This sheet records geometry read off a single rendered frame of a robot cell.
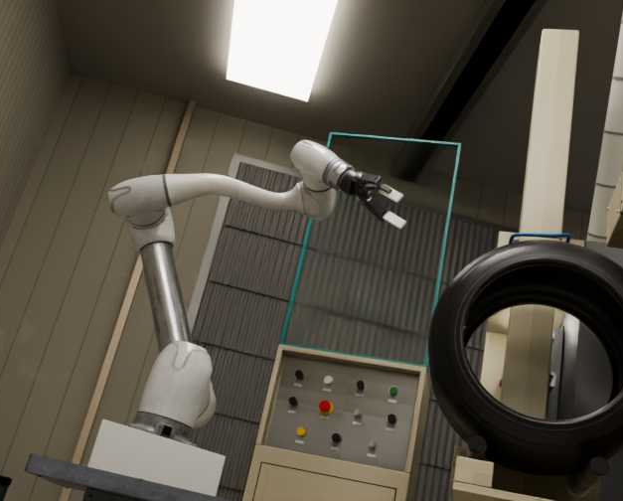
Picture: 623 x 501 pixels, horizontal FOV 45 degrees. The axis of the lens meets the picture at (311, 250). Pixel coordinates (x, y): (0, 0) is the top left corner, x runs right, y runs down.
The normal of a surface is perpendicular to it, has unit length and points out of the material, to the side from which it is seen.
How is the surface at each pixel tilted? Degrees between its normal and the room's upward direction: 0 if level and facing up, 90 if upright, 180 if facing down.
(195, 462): 90
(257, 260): 90
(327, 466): 90
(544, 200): 90
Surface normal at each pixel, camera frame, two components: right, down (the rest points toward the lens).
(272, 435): -0.17, -0.42
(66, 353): 0.16, -0.35
